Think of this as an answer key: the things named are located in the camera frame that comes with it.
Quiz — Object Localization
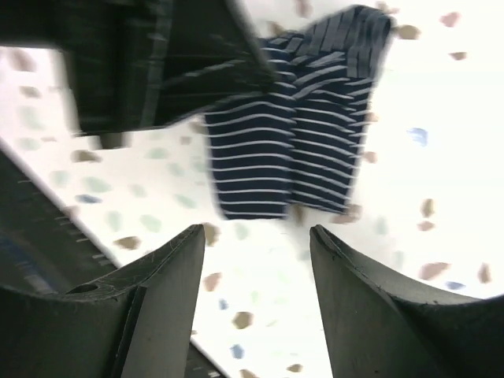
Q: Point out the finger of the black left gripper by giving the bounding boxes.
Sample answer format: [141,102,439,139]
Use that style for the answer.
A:
[1,1,276,148]

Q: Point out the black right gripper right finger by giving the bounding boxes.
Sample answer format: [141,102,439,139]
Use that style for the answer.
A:
[309,225,503,378]

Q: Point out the navy white striped underwear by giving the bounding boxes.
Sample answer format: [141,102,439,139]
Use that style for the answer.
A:
[204,5,393,220]

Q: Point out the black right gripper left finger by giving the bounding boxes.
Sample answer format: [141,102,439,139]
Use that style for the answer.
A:
[1,224,205,377]

